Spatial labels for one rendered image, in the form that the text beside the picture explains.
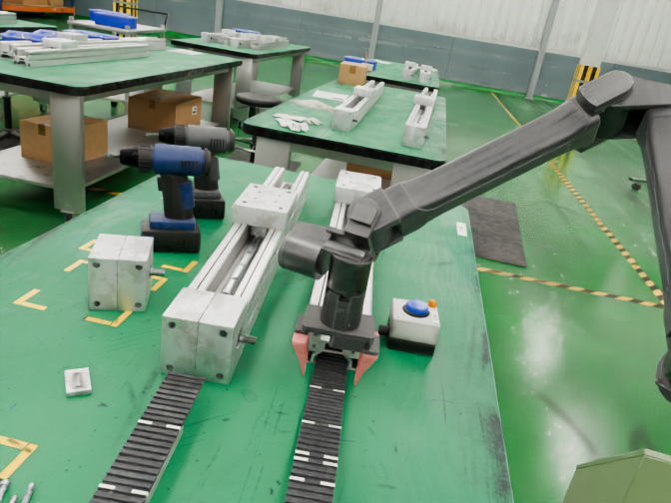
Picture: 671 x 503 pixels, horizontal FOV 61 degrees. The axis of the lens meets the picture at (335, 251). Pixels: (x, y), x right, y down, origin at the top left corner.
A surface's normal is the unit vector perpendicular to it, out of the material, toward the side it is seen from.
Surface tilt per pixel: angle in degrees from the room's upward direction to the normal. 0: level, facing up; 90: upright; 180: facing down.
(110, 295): 90
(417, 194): 38
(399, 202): 47
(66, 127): 90
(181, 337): 90
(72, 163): 90
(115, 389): 0
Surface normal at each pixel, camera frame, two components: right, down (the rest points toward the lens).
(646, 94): -0.18, -0.43
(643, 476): -0.28, 0.33
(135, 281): 0.18, 0.41
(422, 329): -0.07, 0.38
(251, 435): 0.15, -0.91
